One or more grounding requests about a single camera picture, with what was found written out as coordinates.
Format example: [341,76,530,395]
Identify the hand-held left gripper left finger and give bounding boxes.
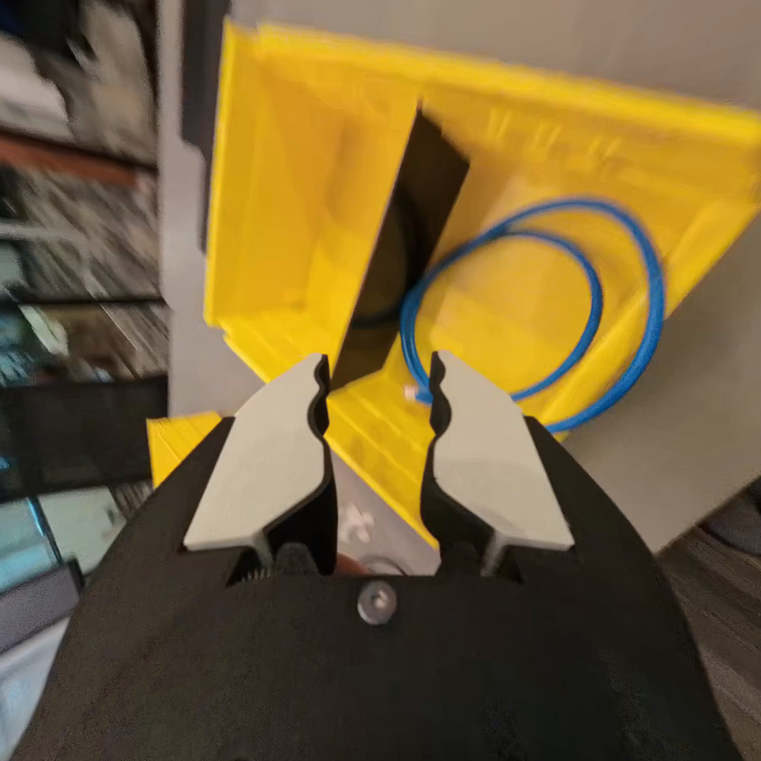
[182,354,334,554]

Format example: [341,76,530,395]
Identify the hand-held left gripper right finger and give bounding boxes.
[428,350,576,576]

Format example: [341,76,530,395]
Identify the blue ethernet cable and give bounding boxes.
[400,198,667,435]

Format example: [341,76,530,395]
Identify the yellow plastic bin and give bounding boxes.
[202,21,761,551]

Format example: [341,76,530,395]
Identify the yellow plastic piece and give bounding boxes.
[145,410,228,489]

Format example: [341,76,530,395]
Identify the black box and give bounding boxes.
[0,375,171,507]

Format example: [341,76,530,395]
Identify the black bin divider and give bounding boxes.
[329,109,472,394]

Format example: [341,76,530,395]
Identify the cluttered storage shelf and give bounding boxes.
[0,0,172,384]

